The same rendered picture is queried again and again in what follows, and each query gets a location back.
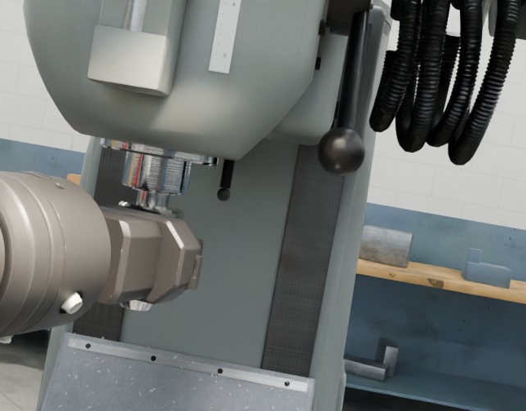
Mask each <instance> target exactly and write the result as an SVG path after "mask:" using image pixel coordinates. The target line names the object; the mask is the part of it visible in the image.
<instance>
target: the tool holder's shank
mask: <svg viewBox="0 0 526 411"><path fill-rule="evenodd" d="M133 189H135V190H138V194H137V199H136V202H137V204H140V205H144V206H151V207H157V208H166V207H168V204H169V199H170V196H176V194H170V193H164V192H154V191H149V190H144V189H140V188H133Z"/></svg>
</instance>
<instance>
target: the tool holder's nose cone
mask: <svg viewBox="0 0 526 411"><path fill-rule="evenodd" d="M120 306H121V307H124V308H127V309H131V310H136V311H148V310H150V309H151V307H152V306H153V304H149V303H144V302H140V301H137V300H132V301H127V302H122V303H120Z"/></svg>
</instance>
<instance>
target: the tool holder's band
mask: <svg viewBox="0 0 526 411"><path fill-rule="evenodd" d="M118 206H121V207H126V208H129V209H133V210H140V211H144V212H149V213H152V214H159V215H163V216H167V217H171V218H176V219H183V211H182V210H179V209H176V208H173V207H169V206H168V207H166V208H157V207H151V206H147V205H140V204H137V202H136V201H121V202H119V204H118Z"/></svg>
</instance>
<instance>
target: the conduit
mask: <svg viewBox="0 0 526 411"><path fill-rule="evenodd" d="M482 1H483V0H391V10H390V12H391V13H390V16H391V18H392V19H393V20H395V21H399V22H400V26H399V34H398V38H397V39H398V42H397V44H398V45H397V46H396V48H397V49H396V50H395V51H393V50H387V51H386V54H385V56H386V57H385V58H384V60H385V61H383V63H384V65H383V67H384V68H382V70H383V71H382V75H381V76H382V77H381V78H380V79H381V81H380V83H379V87H378V90H377V95H376V98H375V101H374V106H373V108H372V112H371V114H370V118H369V126H370V128H371V129H372V130H373V131H374V132H380V133H382V132H383V131H385V130H387V129H388V128H389V127H390V125H391V123H392V122H393V120H394V118H395V120H396V138H397V141H398V143H399V145H400V146H401V147H402V149H403V150H404V151H405V152H411V153H414V152H417V151H419V150H420V149H422V147H423V146H424V144H425V143H427V144H428V145H429V146H431V147H435V148H439V147H441V146H443V145H446V144H448V155H449V160H450V161H451V162H452V163H453V164H454V165H456V166H463V165H465V164H466V163H467V162H469V161H470V160H471V158H472V157H473V156H474V155H475V152H476V151H477V149H478V147H479V146H480V143H481V142H482V138H483V137H484V134H485V133H486V130H487V129H488V126H489V123H490V122H491V119H492V117H493V112H494V111H495V108H496V107H497V103H498V99H500V97H499V95H501V91H503V89H502V87H504V84H503V83H504V82H505V81H506V80H505V78H507V74H508V71H507V70H508V69H509V68H510V67H509V65H511V62H510V61H512V58H511V57H512V56H513V52H514V51H515V50H514V48H515V44H516V39H517V35H518V31H519V29H518V27H519V22H520V21H519V19H520V11H521V10H520V8H521V6H520V4H521V3H520V1H521V0H497V18H496V20H497V21H496V25H495V26H496V28H495V32H494V33H495V34H494V36H493V37H494V39H493V44H492V45H493V46H492V47H491V49H492V50H491V51H490V53H491V55H490V56H489V57H490V59H488V61H489V62H488V63H487V65H488V67H486V69H487V70H486V71H485V75H484V79H482V81H483V82H482V83H480V84H481V87H480V90H479V91H478V93H479V94H478V95H477V98H475V102H474V105H473V106H472V110H471V109H470V107H471V99H472V97H473V96H472V95H473V94H474V92H473V91H474V90H475V88H474V86H475V85H476V84H475V82H476V81H477V80H476V78H477V77H478V76H477V73H478V70H477V69H479V66H478V65H479V64H480V62H479V61H480V56H481V54H480V52H481V47H482V45H481V43H482V40H481V39H482V35H483V32H482V31H483V16H482V6H481V3H482ZM450 4H452V6H453V7H454V8H455V9H456V10H460V34H459V33H452V32H446V29H447V27H446V26H447V25H448V23H447V22H448V21H449V20H448V18H449V11H450V7H451V6H450ZM459 47H460V48H459ZM457 54H459V56H457ZM457 57H458V58H459V60H458V63H459V64H458V65H457V66H458V68H457V72H456V75H457V76H456V77H455V79H456V80H455V81H454V84H453V89H452V92H451V95H450V96H449V97H450V98H449V101H448V103H447V106H446V109H445V110H444V107H445V104H446V103H445V101H447V100H446V98H448V97H447V94H448V91H449V85H451V84H450V82H451V78H452V75H453V71H454V70H453V69H454V68H455V66H454V65H455V64H456V63H455V61H457V59H456V58H457ZM419 65H420V66H419ZM419 69H420V70H419ZM417 78H418V79H417ZM416 82H418V83H416ZM416 85H417V87H416ZM416 89H417V91H416ZM415 93H416V94H415ZM414 97H416V98H414ZM414 101H415V102H414ZM470 110H471V111H470Z"/></svg>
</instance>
